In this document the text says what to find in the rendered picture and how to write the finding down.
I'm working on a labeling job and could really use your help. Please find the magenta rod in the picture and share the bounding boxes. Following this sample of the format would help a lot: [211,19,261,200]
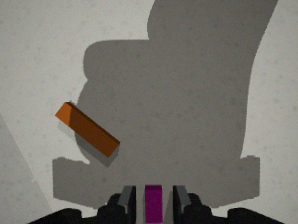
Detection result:
[145,185,163,223]

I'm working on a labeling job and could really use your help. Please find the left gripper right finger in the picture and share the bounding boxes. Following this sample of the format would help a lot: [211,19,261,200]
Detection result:
[173,185,284,224]

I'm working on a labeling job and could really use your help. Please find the orange rod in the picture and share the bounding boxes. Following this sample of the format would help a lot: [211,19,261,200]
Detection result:
[55,102,121,158]

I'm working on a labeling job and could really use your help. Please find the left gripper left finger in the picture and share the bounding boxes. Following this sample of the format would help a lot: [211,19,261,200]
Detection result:
[28,186,136,224]

